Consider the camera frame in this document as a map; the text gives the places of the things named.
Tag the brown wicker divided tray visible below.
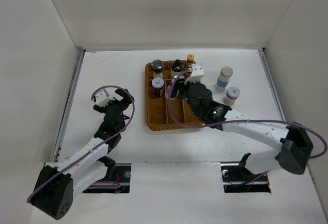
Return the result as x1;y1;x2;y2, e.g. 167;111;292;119
145;63;202;131

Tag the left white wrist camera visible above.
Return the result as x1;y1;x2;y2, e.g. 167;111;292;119
92;90;114;107

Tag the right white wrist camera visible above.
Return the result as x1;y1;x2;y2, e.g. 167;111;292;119
184;64;204;84

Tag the silver-lid white blue canister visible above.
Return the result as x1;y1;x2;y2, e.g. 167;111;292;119
215;66;233;92

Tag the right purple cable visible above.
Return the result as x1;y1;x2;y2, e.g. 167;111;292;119
166;70;328;159

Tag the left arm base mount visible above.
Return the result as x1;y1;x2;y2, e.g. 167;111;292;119
83;159;132;194

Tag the grey-lid dark spice jar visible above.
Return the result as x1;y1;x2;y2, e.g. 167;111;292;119
152;77;165;97

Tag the metal frame rail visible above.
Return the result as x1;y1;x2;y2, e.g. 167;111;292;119
258;48;286;121
50;47;86;162

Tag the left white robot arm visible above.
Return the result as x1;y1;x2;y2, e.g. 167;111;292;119
27;86;135;220

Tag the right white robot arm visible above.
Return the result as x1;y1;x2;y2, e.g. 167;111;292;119
167;79;313;181

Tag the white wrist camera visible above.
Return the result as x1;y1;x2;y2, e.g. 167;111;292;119
184;64;204;84
92;90;114;107

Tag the red sauce bottle yellow cap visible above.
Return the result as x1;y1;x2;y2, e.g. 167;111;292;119
186;54;194;67

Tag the right metal frame rail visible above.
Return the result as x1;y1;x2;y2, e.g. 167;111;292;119
258;48;286;121

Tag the purple cable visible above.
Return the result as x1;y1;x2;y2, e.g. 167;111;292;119
166;70;328;159
26;85;136;204

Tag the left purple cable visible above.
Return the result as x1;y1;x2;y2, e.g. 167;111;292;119
26;85;136;204

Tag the left metal frame rail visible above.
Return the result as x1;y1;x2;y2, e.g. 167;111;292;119
50;47;86;162

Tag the black-knob salt shaker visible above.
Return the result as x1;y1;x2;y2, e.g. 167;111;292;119
170;59;183;78

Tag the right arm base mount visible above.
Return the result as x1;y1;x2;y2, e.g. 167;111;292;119
221;153;271;193

